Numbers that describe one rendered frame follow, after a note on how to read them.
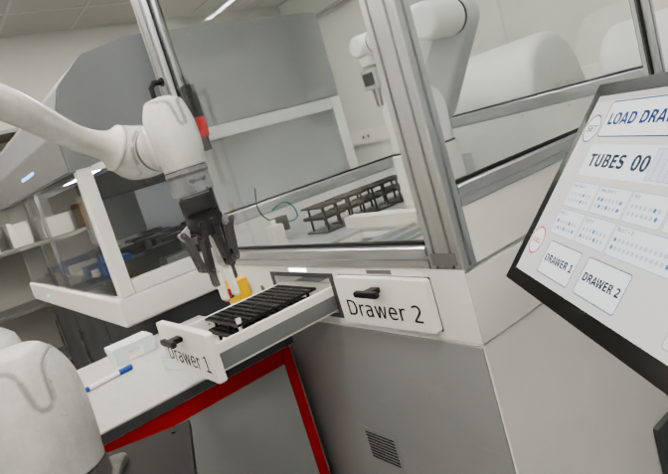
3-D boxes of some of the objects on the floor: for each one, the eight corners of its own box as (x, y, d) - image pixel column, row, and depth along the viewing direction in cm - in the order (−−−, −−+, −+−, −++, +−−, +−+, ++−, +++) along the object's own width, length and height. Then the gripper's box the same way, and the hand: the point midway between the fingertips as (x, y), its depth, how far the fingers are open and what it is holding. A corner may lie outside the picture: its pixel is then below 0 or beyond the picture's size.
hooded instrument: (199, 531, 209) (23, 47, 183) (80, 417, 358) (-27, 142, 332) (419, 377, 278) (315, 10, 252) (243, 336, 428) (166, 102, 402)
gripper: (168, 204, 114) (208, 313, 118) (233, 182, 123) (267, 284, 127) (155, 207, 120) (194, 310, 124) (218, 186, 129) (251, 283, 133)
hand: (226, 282), depth 125 cm, fingers closed
